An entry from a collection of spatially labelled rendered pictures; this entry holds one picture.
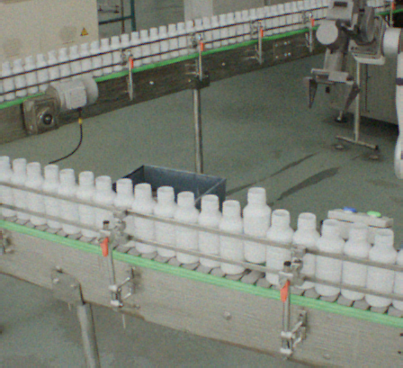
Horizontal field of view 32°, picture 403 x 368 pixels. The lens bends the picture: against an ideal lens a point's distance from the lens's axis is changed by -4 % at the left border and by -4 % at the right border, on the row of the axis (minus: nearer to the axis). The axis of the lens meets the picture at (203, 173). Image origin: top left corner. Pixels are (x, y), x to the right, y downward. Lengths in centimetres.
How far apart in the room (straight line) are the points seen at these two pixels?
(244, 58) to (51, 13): 227
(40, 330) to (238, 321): 178
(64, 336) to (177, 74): 144
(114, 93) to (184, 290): 191
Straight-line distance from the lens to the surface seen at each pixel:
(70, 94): 312
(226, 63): 392
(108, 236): 166
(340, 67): 185
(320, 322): 156
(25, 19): 574
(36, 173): 189
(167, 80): 366
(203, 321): 170
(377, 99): 550
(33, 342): 324
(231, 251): 159
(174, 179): 236
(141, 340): 316
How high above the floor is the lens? 182
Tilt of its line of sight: 22 degrees down
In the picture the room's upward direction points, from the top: 3 degrees counter-clockwise
